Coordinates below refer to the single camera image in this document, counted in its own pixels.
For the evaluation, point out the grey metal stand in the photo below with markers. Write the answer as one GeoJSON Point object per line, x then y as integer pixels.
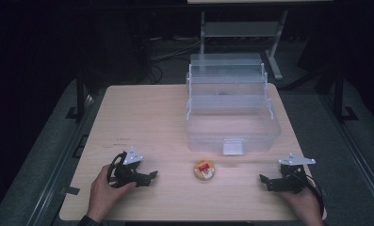
{"type": "Point", "coordinates": [241, 29]}

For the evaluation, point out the person's right hand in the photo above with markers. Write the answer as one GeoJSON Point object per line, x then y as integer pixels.
{"type": "Point", "coordinates": [307, 205]}

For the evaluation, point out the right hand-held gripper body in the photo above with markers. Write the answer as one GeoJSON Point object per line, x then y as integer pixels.
{"type": "Point", "coordinates": [293, 179]}

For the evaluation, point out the clear plastic storage box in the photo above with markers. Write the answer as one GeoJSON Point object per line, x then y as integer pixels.
{"type": "Point", "coordinates": [231, 125]}

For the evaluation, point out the person's left hand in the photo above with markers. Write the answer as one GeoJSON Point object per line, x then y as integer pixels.
{"type": "Point", "coordinates": [101, 196]}

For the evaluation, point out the black tape strip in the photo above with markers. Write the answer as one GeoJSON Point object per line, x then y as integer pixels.
{"type": "Point", "coordinates": [72, 190]}

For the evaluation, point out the round yellow red-label snack packet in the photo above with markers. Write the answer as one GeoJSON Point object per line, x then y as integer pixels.
{"type": "Point", "coordinates": [204, 170]}

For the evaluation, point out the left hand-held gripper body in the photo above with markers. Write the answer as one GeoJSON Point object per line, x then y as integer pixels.
{"type": "Point", "coordinates": [128, 169]}

